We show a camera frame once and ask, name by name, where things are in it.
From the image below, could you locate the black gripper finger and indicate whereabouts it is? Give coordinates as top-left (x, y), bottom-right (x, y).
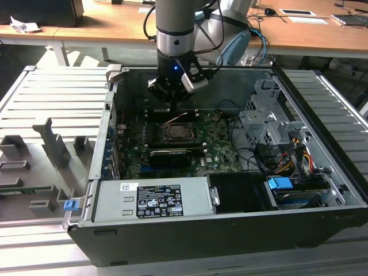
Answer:
top-left (174, 89), bottom-right (193, 113)
top-left (148, 78), bottom-right (177, 113)

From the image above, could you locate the metal wire locking lever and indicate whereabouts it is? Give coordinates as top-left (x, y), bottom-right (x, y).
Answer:
top-left (167, 113), bottom-right (190, 123)

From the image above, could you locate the metal socket cover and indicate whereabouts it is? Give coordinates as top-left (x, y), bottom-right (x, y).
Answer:
top-left (163, 122), bottom-right (197, 143)

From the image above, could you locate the CPU socket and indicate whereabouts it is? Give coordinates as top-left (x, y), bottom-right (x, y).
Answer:
top-left (161, 122), bottom-right (197, 144)

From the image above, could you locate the green RAM stick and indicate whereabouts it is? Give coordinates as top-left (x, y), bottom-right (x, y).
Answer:
top-left (149, 143), bottom-right (204, 152)
top-left (0, 186), bottom-right (55, 194)

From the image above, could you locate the graphics card with black shroud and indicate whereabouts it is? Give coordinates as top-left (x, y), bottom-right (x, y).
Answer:
top-left (149, 148), bottom-right (192, 169)

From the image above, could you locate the green motherboard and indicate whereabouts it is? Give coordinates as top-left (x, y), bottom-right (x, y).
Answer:
top-left (114, 110), bottom-right (245, 179)

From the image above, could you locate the metal drive cage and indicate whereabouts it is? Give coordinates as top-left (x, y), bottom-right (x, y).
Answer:
top-left (238, 79), bottom-right (311, 150)

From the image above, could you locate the grey power supply unit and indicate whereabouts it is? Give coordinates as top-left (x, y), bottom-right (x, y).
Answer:
top-left (93, 177), bottom-right (216, 222)

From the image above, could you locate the grey parts rack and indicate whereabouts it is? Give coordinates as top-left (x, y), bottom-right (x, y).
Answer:
top-left (0, 116), bottom-right (97, 222)

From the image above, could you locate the hard disk in blue carrier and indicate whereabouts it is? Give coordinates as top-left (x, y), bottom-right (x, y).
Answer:
top-left (266, 177), bottom-right (327, 210)

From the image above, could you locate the black open PC case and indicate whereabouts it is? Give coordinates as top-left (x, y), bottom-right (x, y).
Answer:
top-left (62, 64), bottom-right (368, 268)

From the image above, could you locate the black computer tower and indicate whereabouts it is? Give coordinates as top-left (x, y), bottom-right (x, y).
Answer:
top-left (0, 0), bottom-right (84, 28)

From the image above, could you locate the white paper sheet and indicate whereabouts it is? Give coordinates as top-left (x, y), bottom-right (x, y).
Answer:
top-left (288, 16), bottom-right (331, 25)

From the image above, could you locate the crumpled white paper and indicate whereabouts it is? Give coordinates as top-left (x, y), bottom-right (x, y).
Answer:
top-left (10, 16), bottom-right (41, 34)

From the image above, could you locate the grey laptop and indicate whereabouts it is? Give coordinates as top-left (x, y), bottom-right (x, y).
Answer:
top-left (331, 13), bottom-right (368, 27)

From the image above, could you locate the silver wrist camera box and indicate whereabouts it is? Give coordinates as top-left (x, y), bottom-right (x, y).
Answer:
top-left (181, 71), bottom-right (209, 93)

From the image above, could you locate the black camera bracket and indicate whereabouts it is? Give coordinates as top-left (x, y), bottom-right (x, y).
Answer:
top-left (188, 57), bottom-right (206, 83)

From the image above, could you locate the grey case latch handle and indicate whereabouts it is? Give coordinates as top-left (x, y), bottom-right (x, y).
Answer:
top-left (105, 64), bottom-right (123, 85)

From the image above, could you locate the blue cable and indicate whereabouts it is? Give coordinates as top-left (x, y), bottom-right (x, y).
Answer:
top-left (250, 27), bottom-right (270, 66)

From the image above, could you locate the coloured power wire bundle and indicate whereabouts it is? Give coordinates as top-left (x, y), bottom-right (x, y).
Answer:
top-left (274, 137), bottom-right (315, 176)

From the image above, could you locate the white desk grommet frame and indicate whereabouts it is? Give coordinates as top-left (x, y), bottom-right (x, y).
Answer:
top-left (280, 8), bottom-right (317, 17)

